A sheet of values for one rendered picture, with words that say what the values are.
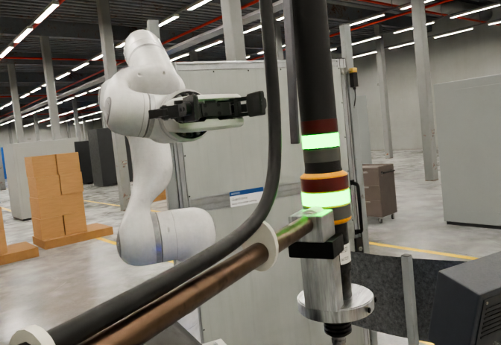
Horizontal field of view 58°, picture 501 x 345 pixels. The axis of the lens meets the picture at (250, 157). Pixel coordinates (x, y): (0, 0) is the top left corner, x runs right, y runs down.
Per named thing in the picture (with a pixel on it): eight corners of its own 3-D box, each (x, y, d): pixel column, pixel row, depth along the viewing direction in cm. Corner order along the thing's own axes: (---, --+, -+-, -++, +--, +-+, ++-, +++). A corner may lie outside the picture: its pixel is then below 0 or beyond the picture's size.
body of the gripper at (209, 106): (219, 135, 74) (248, 133, 64) (159, 141, 70) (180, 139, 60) (214, 90, 74) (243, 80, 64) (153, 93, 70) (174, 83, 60)
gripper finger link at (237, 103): (244, 117, 68) (258, 115, 63) (214, 120, 66) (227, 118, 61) (241, 98, 68) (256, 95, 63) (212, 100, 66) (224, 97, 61)
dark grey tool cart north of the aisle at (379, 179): (385, 225, 691) (380, 167, 686) (348, 221, 741) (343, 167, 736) (401, 218, 723) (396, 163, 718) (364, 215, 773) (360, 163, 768)
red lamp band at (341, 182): (341, 191, 38) (339, 177, 38) (294, 193, 40) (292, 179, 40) (354, 184, 42) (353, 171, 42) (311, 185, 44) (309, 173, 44)
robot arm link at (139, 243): (193, 252, 102) (119, 266, 97) (186, 261, 113) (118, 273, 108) (159, 65, 118) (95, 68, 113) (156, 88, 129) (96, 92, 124)
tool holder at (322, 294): (358, 339, 35) (347, 216, 35) (276, 328, 39) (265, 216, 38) (382, 296, 43) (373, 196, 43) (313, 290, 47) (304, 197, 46)
